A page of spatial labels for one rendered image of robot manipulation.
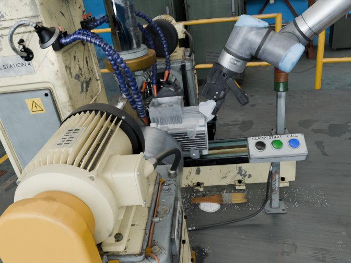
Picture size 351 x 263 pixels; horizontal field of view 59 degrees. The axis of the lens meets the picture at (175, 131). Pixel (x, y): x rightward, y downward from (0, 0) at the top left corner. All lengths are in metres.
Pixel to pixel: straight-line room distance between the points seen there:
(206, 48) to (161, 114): 3.29
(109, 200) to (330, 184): 0.97
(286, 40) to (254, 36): 0.09
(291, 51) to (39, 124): 0.82
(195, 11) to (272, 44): 3.36
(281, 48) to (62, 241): 0.78
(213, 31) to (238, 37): 3.31
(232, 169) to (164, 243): 0.69
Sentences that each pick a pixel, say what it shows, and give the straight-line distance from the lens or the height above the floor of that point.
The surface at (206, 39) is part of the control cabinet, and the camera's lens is 4.35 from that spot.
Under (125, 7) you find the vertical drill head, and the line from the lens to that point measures 1.07.
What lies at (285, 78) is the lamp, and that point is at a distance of 1.47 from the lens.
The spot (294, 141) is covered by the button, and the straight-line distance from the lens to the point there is 1.01.
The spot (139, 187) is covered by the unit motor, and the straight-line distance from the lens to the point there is 0.51.
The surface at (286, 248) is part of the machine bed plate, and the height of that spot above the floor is 0.80.
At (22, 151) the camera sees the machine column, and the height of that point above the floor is 1.09.
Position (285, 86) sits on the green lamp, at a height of 1.05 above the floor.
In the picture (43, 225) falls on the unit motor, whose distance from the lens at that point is 0.43.
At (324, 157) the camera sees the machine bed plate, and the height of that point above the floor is 0.80.
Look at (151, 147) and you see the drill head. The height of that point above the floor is 1.15.
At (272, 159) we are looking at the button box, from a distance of 1.02.
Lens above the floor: 1.59
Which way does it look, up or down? 28 degrees down
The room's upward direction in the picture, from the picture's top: 9 degrees counter-clockwise
